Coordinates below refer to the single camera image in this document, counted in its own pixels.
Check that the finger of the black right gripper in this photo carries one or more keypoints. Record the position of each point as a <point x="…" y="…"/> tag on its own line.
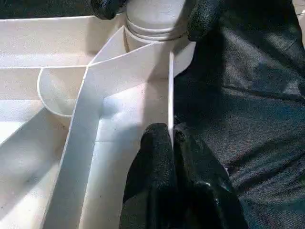
<point x="107" y="8"/>
<point x="202" y="16"/>

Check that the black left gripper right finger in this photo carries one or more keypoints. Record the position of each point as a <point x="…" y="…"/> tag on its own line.
<point x="202" y="190"/>

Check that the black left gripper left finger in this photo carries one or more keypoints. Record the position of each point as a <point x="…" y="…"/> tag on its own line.
<point x="152" y="181"/>

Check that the white plastic table leg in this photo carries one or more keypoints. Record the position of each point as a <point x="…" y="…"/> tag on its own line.
<point x="155" y="16"/>

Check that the white plastic table top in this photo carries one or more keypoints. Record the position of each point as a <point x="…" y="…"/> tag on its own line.
<point x="107" y="95"/>

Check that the black plastic mat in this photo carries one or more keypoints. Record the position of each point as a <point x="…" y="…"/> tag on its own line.
<point x="250" y="107"/>

